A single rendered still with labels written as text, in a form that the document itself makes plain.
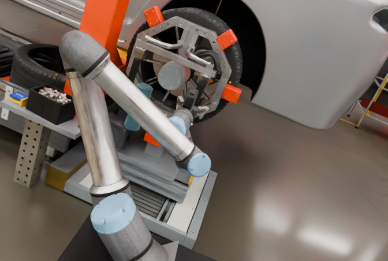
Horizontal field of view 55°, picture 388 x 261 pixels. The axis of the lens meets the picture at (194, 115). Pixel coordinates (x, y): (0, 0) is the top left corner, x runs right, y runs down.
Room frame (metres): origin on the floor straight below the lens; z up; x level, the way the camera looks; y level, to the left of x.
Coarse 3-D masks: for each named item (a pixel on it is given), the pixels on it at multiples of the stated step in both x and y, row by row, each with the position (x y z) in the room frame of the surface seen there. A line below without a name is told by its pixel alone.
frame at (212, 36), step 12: (168, 24) 1.96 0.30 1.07; (180, 24) 1.95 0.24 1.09; (192, 24) 1.94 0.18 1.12; (204, 36) 1.93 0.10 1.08; (216, 36) 1.94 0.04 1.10; (216, 48) 1.92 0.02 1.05; (132, 60) 1.96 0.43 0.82; (228, 72) 1.91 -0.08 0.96; (216, 96) 1.92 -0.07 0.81; (168, 108) 1.99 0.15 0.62; (216, 108) 1.95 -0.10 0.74
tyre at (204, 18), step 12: (168, 12) 2.03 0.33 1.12; (180, 12) 2.03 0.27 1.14; (192, 12) 2.02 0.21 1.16; (204, 12) 2.10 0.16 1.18; (144, 24) 2.04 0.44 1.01; (204, 24) 2.02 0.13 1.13; (216, 24) 2.01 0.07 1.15; (132, 48) 2.04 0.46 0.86; (228, 48) 2.00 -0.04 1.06; (228, 60) 2.00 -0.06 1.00; (240, 60) 2.08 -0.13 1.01; (240, 72) 2.07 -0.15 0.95; (204, 120) 2.01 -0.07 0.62
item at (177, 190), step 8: (120, 160) 2.02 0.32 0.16; (128, 168) 1.96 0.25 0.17; (136, 168) 2.01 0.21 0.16; (128, 176) 1.96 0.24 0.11; (136, 176) 1.96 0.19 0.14; (144, 176) 1.95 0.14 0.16; (152, 176) 2.00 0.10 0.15; (176, 176) 2.12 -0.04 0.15; (184, 176) 2.16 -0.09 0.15; (192, 176) 2.14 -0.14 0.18; (144, 184) 1.95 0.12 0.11; (152, 184) 1.95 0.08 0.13; (160, 184) 1.95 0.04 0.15; (168, 184) 1.99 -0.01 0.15; (176, 184) 1.99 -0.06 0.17; (184, 184) 2.01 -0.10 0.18; (160, 192) 1.94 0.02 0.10; (168, 192) 1.94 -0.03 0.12; (176, 192) 1.94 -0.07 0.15; (184, 192) 1.97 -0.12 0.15; (176, 200) 1.94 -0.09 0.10
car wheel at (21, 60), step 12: (24, 48) 2.33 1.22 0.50; (36, 48) 2.42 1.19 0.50; (48, 48) 2.52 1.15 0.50; (24, 60) 2.13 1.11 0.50; (36, 60) 2.28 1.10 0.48; (48, 60) 2.34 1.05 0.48; (60, 60) 2.43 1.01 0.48; (12, 72) 2.17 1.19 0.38; (24, 72) 2.09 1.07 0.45; (36, 72) 2.06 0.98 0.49; (48, 72) 2.09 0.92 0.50; (60, 72) 2.24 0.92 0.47; (24, 84) 2.08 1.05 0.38; (36, 84) 2.07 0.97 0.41; (60, 84) 2.08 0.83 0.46; (108, 96) 2.43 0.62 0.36
